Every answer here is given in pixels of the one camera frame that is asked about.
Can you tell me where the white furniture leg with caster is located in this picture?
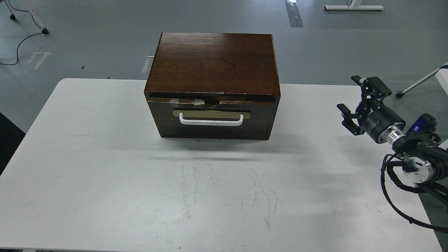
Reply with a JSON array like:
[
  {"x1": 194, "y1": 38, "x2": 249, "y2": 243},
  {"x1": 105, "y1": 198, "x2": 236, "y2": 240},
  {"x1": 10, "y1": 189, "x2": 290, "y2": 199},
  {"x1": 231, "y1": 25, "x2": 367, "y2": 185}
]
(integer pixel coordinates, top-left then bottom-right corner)
[{"x1": 395, "y1": 62, "x2": 448, "y2": 99}]

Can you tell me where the wooden drawer with white handle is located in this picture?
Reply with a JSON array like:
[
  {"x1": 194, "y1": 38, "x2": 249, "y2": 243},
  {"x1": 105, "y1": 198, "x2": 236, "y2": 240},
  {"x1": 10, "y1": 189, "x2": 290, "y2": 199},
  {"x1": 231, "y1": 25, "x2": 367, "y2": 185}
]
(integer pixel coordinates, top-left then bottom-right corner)
[{"x1": 147, "y1": 97, "x2": 279, "y2": 140}]

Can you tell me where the white table base foot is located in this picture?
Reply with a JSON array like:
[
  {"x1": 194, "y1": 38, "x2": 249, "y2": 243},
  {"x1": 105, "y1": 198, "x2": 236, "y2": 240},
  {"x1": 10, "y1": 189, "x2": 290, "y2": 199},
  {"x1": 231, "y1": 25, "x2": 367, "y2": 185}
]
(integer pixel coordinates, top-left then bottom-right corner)
[{"x1": 324, "y1": 0, "x2": 384, "y2": 11}]

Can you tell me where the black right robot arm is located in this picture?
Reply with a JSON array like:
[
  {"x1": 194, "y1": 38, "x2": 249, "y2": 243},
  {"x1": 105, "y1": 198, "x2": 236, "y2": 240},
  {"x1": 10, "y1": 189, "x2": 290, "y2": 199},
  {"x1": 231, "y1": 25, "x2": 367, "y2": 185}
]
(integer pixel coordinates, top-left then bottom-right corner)
[{"x1": 337, "y1": 76, "x2": 448, "y2": 233}]

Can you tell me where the white stand with casters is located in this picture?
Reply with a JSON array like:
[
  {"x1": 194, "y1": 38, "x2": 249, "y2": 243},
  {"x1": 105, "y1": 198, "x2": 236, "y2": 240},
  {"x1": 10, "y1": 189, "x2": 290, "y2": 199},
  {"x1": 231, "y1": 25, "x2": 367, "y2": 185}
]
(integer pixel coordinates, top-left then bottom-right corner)
[{"x1": 3, "y1": 0, "x2": 49, "y2": 35}]

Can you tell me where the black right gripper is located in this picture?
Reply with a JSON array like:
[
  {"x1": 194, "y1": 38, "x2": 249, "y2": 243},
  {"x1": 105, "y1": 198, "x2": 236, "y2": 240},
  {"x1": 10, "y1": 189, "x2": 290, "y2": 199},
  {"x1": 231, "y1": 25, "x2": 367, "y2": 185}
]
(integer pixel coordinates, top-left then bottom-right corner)
[{"x1": 337, "y1": 75, "x2": 405, "y2": 144}]

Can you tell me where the black floor cable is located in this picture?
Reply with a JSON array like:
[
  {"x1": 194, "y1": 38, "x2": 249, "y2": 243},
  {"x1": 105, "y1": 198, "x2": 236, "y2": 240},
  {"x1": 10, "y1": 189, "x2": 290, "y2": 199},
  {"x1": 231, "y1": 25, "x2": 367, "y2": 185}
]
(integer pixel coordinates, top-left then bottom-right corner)
[{"x1": 0, "y1": 0, "x2": 49, "y2": 66}]

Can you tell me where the dark wooden cabinet box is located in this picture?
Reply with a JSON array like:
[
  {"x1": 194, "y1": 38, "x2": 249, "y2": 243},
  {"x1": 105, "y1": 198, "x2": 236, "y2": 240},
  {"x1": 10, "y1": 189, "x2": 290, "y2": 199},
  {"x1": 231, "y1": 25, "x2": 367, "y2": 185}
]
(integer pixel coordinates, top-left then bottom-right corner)
[{"x1": 143, "y1": 32, "x2": 281, "y2": 141}]

